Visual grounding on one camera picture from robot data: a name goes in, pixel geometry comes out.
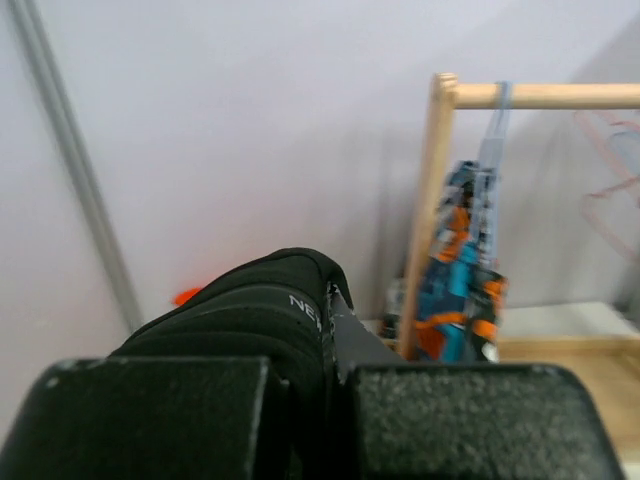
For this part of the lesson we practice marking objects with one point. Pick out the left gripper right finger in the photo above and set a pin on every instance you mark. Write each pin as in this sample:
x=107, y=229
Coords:
x=396, y=420

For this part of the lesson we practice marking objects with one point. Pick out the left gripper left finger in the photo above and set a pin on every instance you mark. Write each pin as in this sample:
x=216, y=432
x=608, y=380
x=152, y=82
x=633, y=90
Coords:
x=134, y=418

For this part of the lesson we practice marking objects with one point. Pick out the orange shorts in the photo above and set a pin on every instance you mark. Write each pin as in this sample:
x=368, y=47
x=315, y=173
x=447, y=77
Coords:
x=184, y=296

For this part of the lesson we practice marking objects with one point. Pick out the blue patterned shorts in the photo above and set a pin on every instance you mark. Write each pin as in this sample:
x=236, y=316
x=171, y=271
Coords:
x=461, y=294

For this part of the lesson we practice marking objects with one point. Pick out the black shorts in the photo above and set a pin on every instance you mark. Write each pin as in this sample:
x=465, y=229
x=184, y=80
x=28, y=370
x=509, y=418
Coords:
x=278, y=307

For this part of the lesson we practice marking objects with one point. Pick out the blue hanger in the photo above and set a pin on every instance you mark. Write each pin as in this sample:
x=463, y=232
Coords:
x=492, y=165

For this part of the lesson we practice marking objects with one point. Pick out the pink hanger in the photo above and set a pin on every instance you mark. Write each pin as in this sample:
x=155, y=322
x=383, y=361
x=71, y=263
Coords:
x=616, y=141

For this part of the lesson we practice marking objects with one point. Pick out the wooden clothes rack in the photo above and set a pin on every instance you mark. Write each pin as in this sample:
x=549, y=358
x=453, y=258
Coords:
x=608, y=365

